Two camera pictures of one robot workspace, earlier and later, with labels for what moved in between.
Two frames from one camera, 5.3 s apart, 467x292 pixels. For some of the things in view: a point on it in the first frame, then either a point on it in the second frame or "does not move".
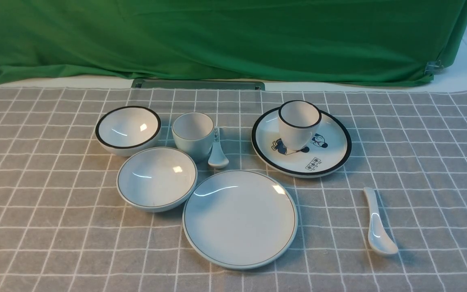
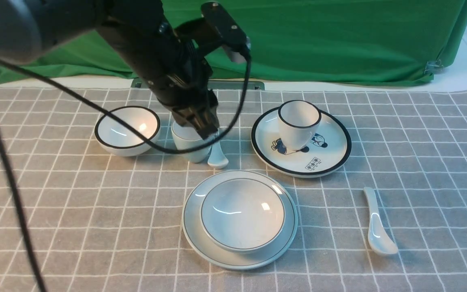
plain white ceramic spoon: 379,239 does not move
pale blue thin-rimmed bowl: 157,179 → 243,215
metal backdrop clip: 433,67 does not move
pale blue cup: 193,132 does not move
